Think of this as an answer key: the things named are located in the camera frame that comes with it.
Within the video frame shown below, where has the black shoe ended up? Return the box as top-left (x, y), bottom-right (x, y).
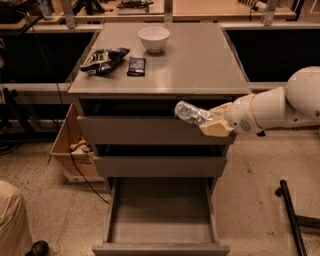
top-left (25, 240), bottom-right (49, 256)

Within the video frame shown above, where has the grey top drawer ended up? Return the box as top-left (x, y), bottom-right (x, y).
top-left (77, 116), bottom-right (236, 145)

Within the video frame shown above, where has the brown cardboard box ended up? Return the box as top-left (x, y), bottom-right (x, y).
top-left (50, 104), bottom-right (102, 183)

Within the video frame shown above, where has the black cable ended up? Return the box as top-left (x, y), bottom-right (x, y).
top-left (19, 9), bottom-right (111, 205)

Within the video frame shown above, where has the dark blue snack packet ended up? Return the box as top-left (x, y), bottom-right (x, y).
top-left (127, 57), bottom-right (146, 77)

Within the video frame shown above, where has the wooden workbench background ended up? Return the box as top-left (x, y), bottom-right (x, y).
top-left (0, 0), bottom-right (298, 31)

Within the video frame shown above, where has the grey open bottom drawer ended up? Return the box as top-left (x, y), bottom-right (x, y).
top-left (92, 178), bottom-right (230, 256)

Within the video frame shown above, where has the grey middle drawer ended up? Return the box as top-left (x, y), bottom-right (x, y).
top-left (94, 156), bottom-right (226, 177)

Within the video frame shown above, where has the grey drawer cabinet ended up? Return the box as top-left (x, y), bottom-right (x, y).
top-left (67, 21), bottom-right (253, 256)

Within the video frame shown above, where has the white ceramic bowl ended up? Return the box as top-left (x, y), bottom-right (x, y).
top-left (138, 27), bottom-right (170, 52)

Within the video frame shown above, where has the black metal stand leg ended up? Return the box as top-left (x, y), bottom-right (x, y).
top-left (275, 180), bottom-right (320, 256)

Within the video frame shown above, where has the beige trouser leg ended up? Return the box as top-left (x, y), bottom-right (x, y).
top-left (0, 181), bottom-right (33, 256)

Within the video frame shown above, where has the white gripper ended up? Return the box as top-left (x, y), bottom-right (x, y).
top-left (199, 94), bottom-right (262, 137)

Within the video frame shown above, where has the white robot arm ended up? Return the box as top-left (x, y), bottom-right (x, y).
top-left (200, 66), bottom-right (320, 137)

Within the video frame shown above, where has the dark chip bag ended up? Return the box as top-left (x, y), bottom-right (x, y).
top-left (80, 47), bottom-right (130, 75)

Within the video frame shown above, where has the silver blue redbull can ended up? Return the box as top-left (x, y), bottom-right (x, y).
top-left (174, 101), bottom-right (213, 125)

